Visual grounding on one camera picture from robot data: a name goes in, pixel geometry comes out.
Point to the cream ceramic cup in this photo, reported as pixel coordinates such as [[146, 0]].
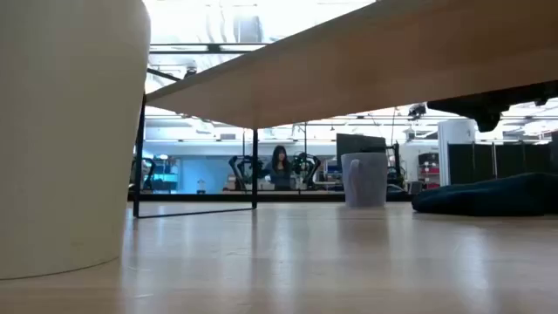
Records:
[[65, 139]]

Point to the black metal shelf leg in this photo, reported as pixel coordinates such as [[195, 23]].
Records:
[[254, 174]]

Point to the grey ceramic mug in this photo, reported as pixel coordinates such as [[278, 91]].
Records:
[[368, 179]]

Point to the black background robot arm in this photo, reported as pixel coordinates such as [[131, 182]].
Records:
[[307, 168], [242, 170]]

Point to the black computer monitor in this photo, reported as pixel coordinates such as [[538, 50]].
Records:
[[359, 144]]

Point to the white pillar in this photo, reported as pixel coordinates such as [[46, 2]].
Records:
[[455, 148]]

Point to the black room partition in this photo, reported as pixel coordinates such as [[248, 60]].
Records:
[[514, 161]]

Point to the dark blue cloth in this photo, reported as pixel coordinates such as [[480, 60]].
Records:
[[488, 198]]

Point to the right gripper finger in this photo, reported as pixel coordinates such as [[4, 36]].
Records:
[[451, 106]]

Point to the person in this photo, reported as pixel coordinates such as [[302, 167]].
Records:
[[279, 172]]

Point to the black aluminium table frame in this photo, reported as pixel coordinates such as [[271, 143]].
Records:
[[196, 197]]

